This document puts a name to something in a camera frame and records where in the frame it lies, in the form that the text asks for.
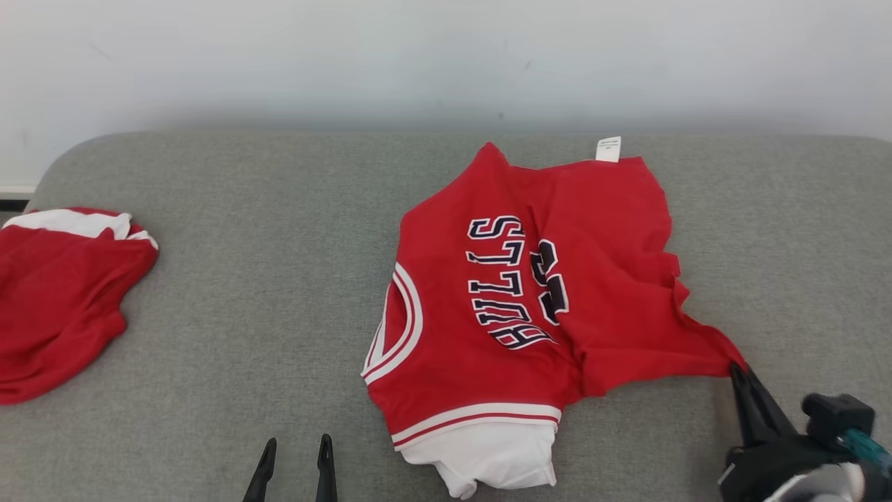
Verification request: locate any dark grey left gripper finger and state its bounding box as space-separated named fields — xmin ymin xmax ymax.
xmin=316 ymin=434 xmax=338 ymax=502
xmin=243 ymin=438 xmax=277 ymax=502

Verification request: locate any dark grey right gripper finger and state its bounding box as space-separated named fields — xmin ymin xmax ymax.
xmin=728 ymin=363 xmax=756 ymax=447
xmin=740 ymin=366 xmax=799 ymax=447

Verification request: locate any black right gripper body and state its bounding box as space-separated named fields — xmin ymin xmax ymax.
xmin=718 ymin=431 xmax=847 ymax=502

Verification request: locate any red basketball jersey white trim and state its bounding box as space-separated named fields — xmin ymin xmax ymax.
xmin=361 ymin=136 xmax=748 ymax=500

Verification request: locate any red shorts white side stripe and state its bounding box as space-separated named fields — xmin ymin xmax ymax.
xmin=0 ymin=207 xmax=160 ymax=405

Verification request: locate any teal cable connector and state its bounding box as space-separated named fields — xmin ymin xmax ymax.
xmin=836 ymin=428 xmax=892 ymax=476

